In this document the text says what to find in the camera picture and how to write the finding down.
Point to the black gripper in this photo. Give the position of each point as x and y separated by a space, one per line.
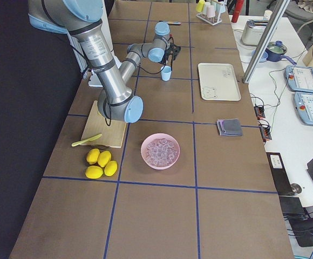
168 55

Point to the light blue plastic cup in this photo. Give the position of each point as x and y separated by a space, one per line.
166 72

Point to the steel muddler black handle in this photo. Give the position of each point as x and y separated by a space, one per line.
173 23

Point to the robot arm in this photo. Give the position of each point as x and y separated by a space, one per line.
161 50
116 102

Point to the yellow cup on rack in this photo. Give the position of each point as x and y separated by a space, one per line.
200 6

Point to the pink bowl of ice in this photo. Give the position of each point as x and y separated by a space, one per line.
160 151

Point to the cream bear serving tray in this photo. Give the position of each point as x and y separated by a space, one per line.
218 82

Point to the white toaster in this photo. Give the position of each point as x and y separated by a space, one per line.
253 31

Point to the blue bowl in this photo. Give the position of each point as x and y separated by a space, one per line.
264 57

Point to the folded grey cloth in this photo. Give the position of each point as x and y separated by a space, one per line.
229 127

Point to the blue saucepan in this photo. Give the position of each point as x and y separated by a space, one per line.
277 51

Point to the black power strip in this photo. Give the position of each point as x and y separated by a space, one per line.
259 111
265 131

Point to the wooden cutting board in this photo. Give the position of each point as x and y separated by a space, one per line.
112 136

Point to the yellow plastic knife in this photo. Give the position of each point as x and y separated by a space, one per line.
77 143

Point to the teach pendant far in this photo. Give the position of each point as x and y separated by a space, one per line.
299 78

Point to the teach pendant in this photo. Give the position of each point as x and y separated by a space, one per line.
299 78
304 106

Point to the whole yellow lemon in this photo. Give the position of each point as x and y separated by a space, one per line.
92 156

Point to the teach pendant near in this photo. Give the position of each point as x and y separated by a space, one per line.
304 106

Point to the white wire cup rack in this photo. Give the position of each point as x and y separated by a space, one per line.
220 7

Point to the aluminium frame post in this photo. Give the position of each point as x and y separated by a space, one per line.
276 16

